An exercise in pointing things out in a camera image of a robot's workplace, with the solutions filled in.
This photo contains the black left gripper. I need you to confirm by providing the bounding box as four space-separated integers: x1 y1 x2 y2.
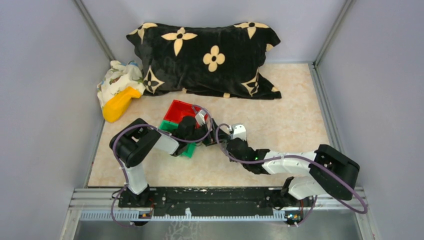
185 117 231 146

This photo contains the green plastic bin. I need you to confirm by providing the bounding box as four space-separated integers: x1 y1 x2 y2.
159 120 197 158

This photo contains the red plastic bin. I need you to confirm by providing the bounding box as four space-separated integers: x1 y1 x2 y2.
163 99 201 129

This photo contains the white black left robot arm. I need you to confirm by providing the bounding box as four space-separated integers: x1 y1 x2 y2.
109 116 212 207

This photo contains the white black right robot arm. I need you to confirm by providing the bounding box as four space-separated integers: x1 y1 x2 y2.
225 137 360 206

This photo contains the yellow and white cloth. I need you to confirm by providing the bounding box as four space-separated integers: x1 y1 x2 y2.
97 60 146 123

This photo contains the black floral pillow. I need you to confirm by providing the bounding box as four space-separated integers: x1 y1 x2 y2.
126 21 282 100

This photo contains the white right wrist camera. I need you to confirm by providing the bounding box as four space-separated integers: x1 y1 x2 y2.
229 123 247 141

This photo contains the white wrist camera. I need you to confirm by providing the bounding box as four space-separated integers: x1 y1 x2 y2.
194 109 209 127
229 123 247 141

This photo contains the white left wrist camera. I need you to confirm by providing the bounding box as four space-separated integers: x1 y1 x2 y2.
194 109 209 127

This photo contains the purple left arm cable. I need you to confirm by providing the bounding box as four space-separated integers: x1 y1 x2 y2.
110 104 214 228

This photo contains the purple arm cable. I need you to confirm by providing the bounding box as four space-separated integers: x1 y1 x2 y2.
110 104 214 228
215 123 369 215

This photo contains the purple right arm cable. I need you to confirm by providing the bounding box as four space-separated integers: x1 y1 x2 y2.
215 123 369 215

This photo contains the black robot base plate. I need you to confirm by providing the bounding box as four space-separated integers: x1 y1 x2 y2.
113 186 315 225

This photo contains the aluminium frame rail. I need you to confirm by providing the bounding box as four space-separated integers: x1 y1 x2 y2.
69 187 368 222

